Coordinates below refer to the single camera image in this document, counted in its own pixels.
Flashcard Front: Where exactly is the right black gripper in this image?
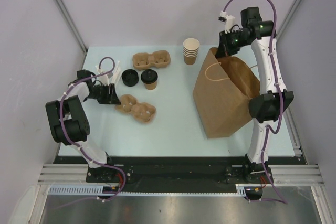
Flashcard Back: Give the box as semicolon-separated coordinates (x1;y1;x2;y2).
215;29;249;59

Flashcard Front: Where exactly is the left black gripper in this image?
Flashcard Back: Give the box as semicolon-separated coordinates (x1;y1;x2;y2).
86;83;121;105

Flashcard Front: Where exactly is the brown pulp cup carrier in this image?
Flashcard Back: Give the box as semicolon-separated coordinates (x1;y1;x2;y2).
115;94;156;124

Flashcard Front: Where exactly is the single brown paper cup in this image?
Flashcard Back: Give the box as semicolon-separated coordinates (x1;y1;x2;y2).
143;81;157;90

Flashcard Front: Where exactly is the brown paper bag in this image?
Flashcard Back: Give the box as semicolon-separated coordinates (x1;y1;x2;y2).
193;47;260;138

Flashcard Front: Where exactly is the black coffee cup lid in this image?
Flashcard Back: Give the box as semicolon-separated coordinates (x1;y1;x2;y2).
141;69;158;84

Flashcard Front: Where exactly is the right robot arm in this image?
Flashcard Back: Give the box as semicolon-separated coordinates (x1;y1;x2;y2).
215;7;294;183

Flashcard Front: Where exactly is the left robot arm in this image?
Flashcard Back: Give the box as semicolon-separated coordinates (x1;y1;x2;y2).
45;70;121;182

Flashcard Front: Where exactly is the stack of black lids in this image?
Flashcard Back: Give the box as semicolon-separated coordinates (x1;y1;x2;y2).
121;69;139;87

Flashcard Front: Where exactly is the white wrapped straw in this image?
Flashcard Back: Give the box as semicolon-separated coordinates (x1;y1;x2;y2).
111;61;122;86

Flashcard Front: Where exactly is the stack of paper cups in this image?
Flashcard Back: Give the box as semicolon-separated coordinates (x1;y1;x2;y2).
183;38;200;65

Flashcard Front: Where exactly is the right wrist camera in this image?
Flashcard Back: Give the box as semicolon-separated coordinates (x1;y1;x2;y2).
218;11;236;34

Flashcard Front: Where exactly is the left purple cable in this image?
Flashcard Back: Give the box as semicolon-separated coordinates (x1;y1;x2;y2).
52;57;127;204

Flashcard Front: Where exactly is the purple cable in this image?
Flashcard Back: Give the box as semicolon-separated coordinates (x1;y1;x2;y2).
223;0;288;205
52;57;127;204

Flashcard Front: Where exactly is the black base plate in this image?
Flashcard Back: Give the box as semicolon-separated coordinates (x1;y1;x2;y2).
53;156;305;193

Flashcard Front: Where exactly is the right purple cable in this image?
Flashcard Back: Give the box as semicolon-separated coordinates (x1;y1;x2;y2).
223;0;288;205

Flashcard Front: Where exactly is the aluminium frame rail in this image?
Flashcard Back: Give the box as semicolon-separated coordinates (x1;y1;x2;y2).
38;164;324;186

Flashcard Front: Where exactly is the white cable duct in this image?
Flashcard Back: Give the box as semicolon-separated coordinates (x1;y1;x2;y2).
49;185;246;197

